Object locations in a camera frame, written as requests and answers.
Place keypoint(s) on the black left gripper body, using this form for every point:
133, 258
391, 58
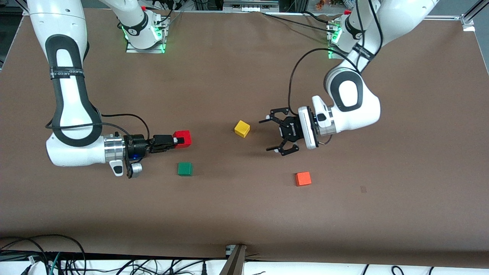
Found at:
292, 130

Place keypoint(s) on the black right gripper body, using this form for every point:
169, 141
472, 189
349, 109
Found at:
140, 144

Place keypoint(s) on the red wooden block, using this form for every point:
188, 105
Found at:
184, 138

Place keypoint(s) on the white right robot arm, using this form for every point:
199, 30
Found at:
72, 114

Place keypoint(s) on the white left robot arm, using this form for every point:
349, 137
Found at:
355, 110

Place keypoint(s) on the blue wooden block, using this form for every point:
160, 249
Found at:
136, 156

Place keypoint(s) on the green wooden block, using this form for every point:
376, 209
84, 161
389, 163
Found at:
185, 169

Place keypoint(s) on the orange wooden block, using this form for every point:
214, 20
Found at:
303, 178

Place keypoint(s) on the yellow wooden block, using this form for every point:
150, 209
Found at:
242, 128

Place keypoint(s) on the brown table cover sheet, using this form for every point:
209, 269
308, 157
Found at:
229, 210

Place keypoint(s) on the grey metal clamp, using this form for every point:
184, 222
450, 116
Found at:
229, 250

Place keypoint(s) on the brown support beam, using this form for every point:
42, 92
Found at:
233, 263

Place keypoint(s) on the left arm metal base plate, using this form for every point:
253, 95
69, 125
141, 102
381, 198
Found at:
334, 55

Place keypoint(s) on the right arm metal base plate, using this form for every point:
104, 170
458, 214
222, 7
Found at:
153, 49

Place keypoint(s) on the grey network switch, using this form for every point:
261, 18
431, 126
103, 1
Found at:
250, 5

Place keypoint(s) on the aluminium frame rail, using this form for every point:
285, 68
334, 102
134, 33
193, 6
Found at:
447, 17
477, 10

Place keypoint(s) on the aluminium corner bracket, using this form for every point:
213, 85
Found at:
468, 23

